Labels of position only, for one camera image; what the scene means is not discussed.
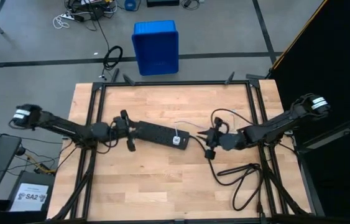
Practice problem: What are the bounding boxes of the black aluminium table frame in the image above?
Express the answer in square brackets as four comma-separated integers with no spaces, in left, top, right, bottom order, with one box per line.
[50,70,318,224]

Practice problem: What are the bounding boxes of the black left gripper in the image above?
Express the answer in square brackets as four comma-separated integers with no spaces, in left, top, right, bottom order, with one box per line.
[113,109,141,153]

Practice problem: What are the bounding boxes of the tangle of black floor cables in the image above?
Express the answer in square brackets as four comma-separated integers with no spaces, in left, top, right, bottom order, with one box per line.
[64,0,119,32]

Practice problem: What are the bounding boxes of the black power strip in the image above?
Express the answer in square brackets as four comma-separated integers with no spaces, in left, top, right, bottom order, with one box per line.
[133,120,191,151]

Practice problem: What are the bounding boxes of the black backdrop curtain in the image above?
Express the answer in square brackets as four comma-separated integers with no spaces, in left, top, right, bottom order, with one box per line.
[269,0,350,224]

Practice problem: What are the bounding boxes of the black power strip cord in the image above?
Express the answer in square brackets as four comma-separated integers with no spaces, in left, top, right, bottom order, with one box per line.
[188,135,264,215]

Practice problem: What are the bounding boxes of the white USB cable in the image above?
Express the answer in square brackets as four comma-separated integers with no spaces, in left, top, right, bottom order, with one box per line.
[173,120,208,138]

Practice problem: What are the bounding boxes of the yellow curtain edge strip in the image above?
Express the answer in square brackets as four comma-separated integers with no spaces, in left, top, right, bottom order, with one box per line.
[272,0,330,70]

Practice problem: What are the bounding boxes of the coiled black floor cable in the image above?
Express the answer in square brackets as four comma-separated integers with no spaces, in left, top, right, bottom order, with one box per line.
[101,45,124,79]

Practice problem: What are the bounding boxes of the flat black floor box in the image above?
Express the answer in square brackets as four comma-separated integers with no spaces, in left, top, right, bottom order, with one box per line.
[146,0,181,8]

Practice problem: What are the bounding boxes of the black metal stand bar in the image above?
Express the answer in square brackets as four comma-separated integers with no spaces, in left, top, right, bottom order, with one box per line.
[295,111,350,154]

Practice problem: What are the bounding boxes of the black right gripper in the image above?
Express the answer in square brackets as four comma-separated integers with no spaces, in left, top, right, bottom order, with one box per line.
[196,116,226,161]

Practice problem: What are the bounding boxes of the blue plastic bin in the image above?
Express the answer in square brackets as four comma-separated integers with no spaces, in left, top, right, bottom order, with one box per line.
[131,20,180,77]

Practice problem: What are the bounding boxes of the yellow floor cable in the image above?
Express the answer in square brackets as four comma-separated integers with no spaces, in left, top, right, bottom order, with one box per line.
[24,153,55,174]

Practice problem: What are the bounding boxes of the coiled white floor cable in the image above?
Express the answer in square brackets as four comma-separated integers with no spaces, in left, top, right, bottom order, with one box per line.
[52,15,70,30]

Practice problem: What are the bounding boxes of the black box with SA2 label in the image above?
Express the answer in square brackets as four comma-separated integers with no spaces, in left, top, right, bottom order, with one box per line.
[6,170,56,214]

